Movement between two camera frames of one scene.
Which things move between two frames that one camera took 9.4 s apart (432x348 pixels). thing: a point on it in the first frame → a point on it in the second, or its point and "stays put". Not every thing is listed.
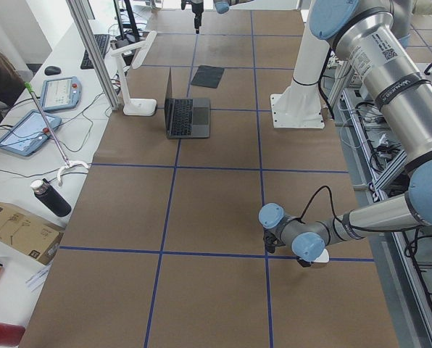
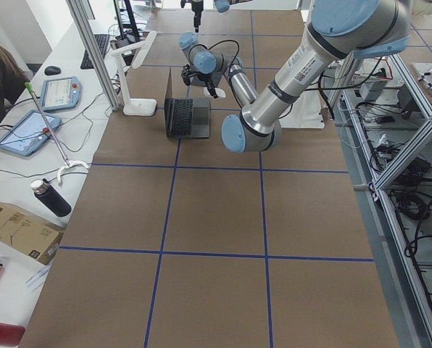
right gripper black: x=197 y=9 stays put
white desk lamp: x=136 y=107 stays put
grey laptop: x=186 y=118 stays put
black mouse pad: x=209 y=76 stays put
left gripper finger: x=304 y=264 → x=211 y=88
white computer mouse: x=323 y=258 → x=219 y=93
